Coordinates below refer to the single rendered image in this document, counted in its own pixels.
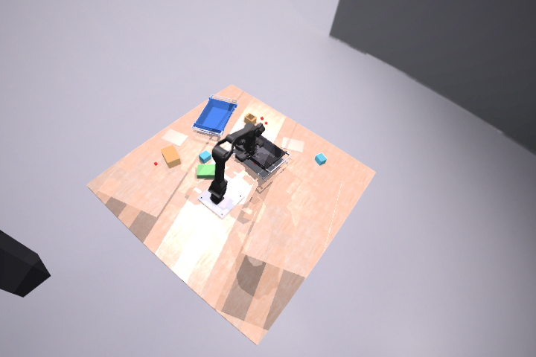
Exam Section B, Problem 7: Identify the tan open box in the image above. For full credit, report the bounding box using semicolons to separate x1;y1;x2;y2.
243;113;257;125

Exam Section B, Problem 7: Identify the light blue block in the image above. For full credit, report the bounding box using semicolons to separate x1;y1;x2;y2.
314;153;327;166
199;150;212;164

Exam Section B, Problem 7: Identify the tan rectangular box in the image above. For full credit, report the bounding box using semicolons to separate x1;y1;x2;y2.
160;145;181;169

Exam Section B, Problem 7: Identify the green rectangular block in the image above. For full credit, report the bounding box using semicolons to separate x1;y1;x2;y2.
197;164;215;179

